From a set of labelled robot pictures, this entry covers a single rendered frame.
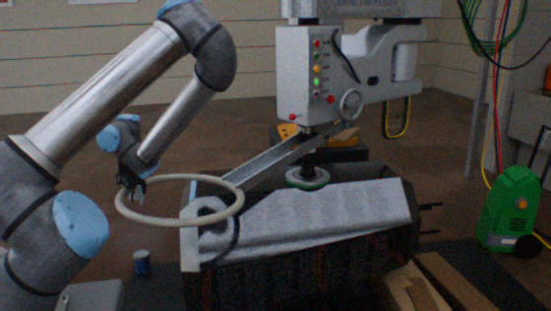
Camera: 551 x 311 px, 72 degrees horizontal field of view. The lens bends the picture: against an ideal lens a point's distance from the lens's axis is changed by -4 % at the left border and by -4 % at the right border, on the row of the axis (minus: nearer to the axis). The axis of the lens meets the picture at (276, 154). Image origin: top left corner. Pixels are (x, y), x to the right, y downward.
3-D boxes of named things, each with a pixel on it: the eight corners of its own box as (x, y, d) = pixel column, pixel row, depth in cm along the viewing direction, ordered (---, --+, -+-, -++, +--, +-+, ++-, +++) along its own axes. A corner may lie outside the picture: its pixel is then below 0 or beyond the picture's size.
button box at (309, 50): (318, 100, 170) (319, 32, 160) (322, 101, 168) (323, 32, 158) (304, 103, 165) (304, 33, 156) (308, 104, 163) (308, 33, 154)
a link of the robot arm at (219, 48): (261, 52, 110) (156, 169, 151) (228, 21, 108) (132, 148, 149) (244, 67, 101) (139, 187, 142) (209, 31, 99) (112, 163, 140)
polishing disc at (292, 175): (277, 173, 196) (277, 171, 196) (313, 165, 206) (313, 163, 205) (300, 189, 178) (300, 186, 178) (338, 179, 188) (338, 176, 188)
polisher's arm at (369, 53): (392, 105, 235) (397, 21, 219) (425, 112, 218) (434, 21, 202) (297, 127, 194) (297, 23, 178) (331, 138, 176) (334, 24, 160)
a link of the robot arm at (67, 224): (50, 304, 81) (102, 248, 80) (-15, 252, 79) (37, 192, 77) (80, 273, 96) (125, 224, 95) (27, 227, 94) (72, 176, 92)
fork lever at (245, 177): (330, 118, 205) (329, 109, 203) (358, 126, 191) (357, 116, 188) (219, 184, 174) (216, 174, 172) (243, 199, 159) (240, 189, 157)
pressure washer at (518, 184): (519, 233, 289) (542, 121, 260) (540, 260, 256) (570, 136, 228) (470, 231, 294) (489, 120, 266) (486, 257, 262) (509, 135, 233)
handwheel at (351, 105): (348, 115, 188) (349, 84, 183) (364, 119, 181) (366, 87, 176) (326, 120, 180) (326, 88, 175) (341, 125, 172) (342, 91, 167)
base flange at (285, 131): (276, 129, 301) (276, 123, 299) (339, 126, 305) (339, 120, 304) (284, 150, 255) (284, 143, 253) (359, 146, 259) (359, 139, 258)
